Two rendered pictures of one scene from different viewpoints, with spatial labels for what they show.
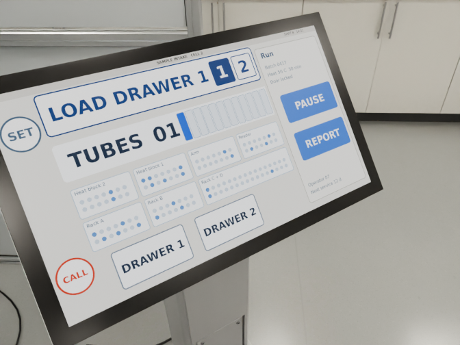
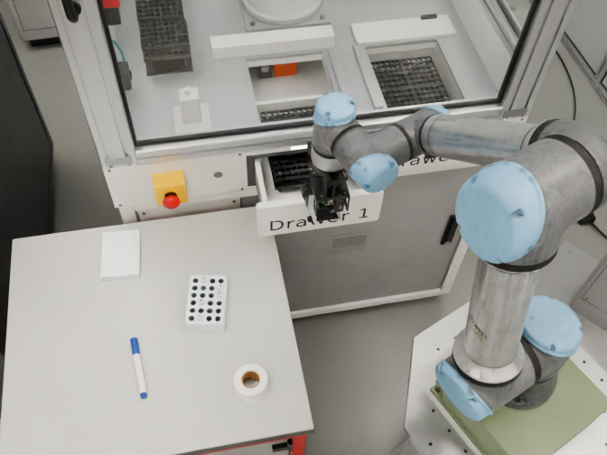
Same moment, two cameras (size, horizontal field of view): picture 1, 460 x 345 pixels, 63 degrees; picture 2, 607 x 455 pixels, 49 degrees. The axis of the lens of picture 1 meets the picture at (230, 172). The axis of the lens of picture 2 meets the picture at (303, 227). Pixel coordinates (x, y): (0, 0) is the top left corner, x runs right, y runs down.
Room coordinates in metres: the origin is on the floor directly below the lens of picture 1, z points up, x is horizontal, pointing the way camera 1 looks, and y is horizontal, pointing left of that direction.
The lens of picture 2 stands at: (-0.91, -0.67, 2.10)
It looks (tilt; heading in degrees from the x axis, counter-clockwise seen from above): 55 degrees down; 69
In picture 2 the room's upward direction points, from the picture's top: 3 degrees clockwise
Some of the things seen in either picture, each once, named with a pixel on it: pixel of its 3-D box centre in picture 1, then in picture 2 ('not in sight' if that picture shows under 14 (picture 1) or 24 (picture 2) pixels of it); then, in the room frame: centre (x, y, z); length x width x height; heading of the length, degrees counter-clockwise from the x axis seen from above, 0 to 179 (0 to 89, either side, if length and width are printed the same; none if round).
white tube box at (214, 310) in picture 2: not in sight; (207, 302); (-0.85, 0.07, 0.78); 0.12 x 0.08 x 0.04; 72
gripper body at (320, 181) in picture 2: not in sight; (329, 181); (-0.56, 0.12, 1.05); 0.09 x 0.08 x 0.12; 83
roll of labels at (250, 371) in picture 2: not in sight; (250, 383); (-0.81, -0.14, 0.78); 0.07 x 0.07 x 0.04
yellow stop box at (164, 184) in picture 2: not in sight; (170, 189); (-0.87, 0.33, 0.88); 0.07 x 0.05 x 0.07; 173
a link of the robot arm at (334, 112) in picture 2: not in sight; (334, 125); (-0.56, 0.12, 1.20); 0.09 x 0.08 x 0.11; 104
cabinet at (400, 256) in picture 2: not in sight; (289, 148); (-0.43, 0.78, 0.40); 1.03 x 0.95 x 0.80; 173
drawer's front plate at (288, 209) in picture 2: not in sight; (319, 211); (-0.56, 0.17, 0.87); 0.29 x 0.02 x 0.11; 173
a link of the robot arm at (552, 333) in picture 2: not in sight; (538, 338); (-0.31, -0.31, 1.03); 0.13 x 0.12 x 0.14; 14
